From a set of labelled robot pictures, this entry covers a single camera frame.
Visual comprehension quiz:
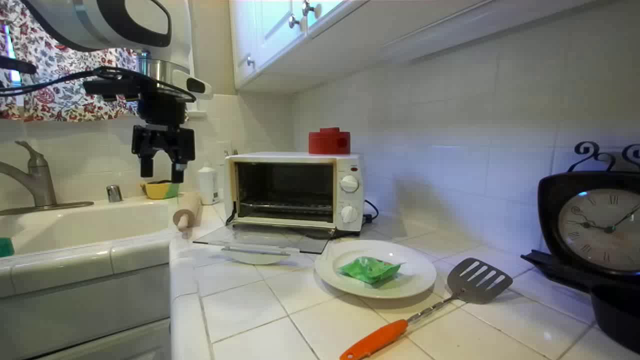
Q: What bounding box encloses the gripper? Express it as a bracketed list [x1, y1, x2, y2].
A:
[131, 91, 196, 185]

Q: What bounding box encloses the glass oven door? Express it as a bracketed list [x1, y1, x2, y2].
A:
[192, 222, 334, 266]

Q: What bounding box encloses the white toaster oven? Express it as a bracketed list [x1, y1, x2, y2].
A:
[192, 152, 365, 266]

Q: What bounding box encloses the yellow green bowl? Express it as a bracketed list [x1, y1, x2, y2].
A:
[140, 180, 180, 200]

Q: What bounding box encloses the wooden rolling pin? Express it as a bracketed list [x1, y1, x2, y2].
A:
[172, 191, 204, 232]

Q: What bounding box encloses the white plastic bottle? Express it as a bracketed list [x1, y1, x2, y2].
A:
[197, 164, 221, 206]

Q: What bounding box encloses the white sink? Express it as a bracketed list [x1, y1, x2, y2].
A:
[0, 196, 179, 300]

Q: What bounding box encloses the grey metal tap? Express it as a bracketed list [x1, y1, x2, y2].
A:
[0, 140, 95, 216]

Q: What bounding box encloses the floral curtain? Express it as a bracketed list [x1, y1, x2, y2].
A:
[0, 0, 142, 123]

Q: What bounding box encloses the red round container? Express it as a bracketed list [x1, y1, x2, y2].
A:
[308, 127, 352, 155]

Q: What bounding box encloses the green packet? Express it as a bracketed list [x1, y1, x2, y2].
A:
[338, 256, 403, 286]

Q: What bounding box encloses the white round plate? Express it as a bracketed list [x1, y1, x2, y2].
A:
[314, 239, 438, 300]

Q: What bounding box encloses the black framed clock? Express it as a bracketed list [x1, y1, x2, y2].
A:
[537, 141, 640, 277]

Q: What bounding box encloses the black pan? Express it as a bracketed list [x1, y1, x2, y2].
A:
[520, 249, 640, 353]

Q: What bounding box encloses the oven door handle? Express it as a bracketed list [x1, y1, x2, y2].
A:
[219, 243, 292, 266]

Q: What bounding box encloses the oven wire rack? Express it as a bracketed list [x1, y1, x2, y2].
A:
[239, 199, 334, 215]

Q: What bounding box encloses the white wall cabinet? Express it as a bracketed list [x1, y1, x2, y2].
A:
[228, 0, 606, 94]

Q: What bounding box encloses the orange handled slotted spatula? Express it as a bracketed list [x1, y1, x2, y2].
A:
[339, 257, 514, 360]

